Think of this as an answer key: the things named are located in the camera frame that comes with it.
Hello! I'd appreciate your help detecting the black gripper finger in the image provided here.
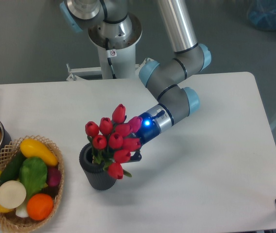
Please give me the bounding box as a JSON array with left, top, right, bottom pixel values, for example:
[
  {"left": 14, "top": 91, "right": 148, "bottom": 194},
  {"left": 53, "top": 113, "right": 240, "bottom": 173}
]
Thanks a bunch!
[{"left": 129, "top": 150, "right": 142, "bottom": 162}]

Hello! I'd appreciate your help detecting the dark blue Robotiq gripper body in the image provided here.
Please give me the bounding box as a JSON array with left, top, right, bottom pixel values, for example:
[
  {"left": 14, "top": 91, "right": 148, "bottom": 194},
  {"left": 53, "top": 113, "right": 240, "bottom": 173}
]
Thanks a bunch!
[{"left": 130, "top": 112, "right": 161, "bottom": 146}]

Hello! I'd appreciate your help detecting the red tulip bouquet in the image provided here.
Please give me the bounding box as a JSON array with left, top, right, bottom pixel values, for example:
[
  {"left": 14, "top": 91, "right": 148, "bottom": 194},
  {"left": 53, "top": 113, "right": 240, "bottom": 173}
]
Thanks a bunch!
[{"left": 85, "top": 104, "right": 142, "bottom": 180}]

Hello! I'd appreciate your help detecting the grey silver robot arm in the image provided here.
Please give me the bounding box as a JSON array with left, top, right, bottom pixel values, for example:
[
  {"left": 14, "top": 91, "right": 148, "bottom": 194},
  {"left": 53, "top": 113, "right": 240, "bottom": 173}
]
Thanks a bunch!
[{"left": 60, "top": 0, "right": 211, "bottom": 144}]

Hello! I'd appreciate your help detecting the dark grey ribbed vase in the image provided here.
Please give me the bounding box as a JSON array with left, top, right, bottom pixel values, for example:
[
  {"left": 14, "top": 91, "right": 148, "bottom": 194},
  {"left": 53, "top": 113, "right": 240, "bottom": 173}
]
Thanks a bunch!
[{"left": 79, "top": 143, "right": 116, "bottom": 191}]

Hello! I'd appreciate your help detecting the purple toy radish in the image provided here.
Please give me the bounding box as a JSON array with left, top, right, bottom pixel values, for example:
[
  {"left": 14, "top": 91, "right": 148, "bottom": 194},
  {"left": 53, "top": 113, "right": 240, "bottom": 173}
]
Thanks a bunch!
[{"left": 46, "top": 167, "right": 62, "bottom": 187}]

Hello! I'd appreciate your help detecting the green toy lettuce leaf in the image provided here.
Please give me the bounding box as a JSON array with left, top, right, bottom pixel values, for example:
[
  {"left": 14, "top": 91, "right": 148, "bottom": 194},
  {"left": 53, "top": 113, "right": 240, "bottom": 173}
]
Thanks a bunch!
[{"left": 19, "top": 157, "right": 48, "bottom": 201}]

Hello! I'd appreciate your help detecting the yellow toy squash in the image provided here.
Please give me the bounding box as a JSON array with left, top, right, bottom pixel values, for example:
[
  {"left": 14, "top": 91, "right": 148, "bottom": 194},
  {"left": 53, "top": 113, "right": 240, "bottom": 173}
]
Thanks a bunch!
[{"left": 19, "top": 138, "right": 58, "bottom": 166}]

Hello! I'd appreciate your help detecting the orange toy fruit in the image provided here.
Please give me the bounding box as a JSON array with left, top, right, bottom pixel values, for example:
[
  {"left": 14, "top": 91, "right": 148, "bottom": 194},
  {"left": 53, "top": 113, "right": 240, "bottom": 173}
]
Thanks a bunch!
[{"left": 27, "top": 193, "right": 53, "bottom": 221}]

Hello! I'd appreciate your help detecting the dark green toy cucumber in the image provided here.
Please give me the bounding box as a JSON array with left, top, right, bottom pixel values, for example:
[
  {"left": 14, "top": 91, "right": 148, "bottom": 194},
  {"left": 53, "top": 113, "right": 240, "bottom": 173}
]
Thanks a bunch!
[{"left": 0, "top": 151, "right": 26, "bottom": 186}]

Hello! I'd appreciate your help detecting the white green toy leek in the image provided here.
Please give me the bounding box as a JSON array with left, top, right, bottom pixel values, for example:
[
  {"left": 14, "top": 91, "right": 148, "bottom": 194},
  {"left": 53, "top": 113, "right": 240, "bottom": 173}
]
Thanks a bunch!
[{"left": 16, "top": 201, "right": 29, "bottom": 218}]

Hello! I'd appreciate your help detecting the white toy onion slice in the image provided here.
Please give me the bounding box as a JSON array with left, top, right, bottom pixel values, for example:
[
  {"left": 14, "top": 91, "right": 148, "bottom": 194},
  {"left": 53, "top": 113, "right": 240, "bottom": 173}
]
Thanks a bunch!
[{"left": 0, "top": 181, "right": 26, "bottom": 209}]

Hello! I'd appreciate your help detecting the blue plastic bag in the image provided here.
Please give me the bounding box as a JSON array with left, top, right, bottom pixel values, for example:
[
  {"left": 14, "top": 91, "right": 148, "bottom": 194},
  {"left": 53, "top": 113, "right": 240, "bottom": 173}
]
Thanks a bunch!
[{"left": 246, "top": 0, "right": 276, "bottom": 31}]

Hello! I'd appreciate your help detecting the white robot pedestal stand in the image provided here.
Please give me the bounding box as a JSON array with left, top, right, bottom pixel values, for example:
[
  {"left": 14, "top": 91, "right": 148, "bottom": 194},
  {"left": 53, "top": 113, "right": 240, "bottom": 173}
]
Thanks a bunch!
[{"left": 67, "top": 13, "right": 142, "bottom": 81}]

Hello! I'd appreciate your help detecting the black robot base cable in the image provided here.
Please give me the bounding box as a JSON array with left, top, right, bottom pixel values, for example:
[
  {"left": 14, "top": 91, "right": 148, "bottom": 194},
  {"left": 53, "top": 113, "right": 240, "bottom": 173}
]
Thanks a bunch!
[{"left": 105, "top": 38, "right": 117, "bottom": 79}]

